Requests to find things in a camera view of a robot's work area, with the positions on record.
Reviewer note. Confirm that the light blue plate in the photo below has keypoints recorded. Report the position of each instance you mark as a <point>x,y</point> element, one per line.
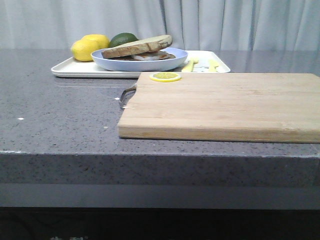
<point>141,66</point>

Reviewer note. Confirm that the bread slice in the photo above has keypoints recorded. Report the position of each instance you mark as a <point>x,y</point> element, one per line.
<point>129,58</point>
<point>147,45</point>

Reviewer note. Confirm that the white serving tray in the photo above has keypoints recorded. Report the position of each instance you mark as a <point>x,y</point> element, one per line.
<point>72,68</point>

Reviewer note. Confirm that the lemon slice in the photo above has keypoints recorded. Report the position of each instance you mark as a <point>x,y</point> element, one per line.
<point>165,77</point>

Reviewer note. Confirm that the yellow plastic fork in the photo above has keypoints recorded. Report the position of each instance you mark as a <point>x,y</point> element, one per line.
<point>190,65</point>

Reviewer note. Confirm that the fried egg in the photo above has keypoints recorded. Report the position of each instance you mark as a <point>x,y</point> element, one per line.
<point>151,56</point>

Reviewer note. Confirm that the yellow plastic knife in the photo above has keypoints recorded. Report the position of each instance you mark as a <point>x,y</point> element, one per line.
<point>212,66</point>

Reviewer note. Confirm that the wooden cutting board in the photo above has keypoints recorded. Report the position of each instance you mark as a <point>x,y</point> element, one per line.
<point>242,107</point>

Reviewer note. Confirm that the green lime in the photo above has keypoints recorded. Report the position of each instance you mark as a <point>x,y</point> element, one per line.
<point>122,38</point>

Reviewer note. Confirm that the rear yellow lemon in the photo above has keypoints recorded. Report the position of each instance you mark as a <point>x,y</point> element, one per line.
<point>102,40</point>

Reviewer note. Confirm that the yellow lemon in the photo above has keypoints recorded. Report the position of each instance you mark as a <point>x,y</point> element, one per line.
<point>82,49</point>
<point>102,40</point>

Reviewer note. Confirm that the front yellow lemon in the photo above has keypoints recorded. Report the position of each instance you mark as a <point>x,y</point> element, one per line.
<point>82,49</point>

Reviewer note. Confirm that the white curtain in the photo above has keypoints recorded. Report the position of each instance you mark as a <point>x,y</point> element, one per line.
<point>227,25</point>

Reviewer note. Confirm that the metal cutting board handle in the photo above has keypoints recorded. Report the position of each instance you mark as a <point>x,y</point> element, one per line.
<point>126,95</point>

